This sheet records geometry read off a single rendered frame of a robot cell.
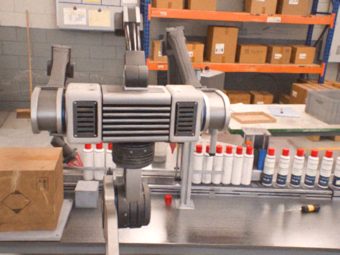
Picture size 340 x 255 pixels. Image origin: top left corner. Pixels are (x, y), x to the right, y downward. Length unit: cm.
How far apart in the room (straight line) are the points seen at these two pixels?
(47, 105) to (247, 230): 107
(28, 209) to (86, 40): 468
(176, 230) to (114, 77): 473
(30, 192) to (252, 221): 98
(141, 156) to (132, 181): 9
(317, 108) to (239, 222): 215
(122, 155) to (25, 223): 68
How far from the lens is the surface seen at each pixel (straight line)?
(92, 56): 622
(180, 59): 155
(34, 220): 174
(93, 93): 112
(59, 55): 163
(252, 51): 595
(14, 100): 646
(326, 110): 373
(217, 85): 181
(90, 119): 113
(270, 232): 185
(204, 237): 174
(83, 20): 604
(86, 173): 203
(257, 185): 214
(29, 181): 166
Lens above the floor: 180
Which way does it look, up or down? 18 degrees down
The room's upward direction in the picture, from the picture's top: 4 degrees clockwise
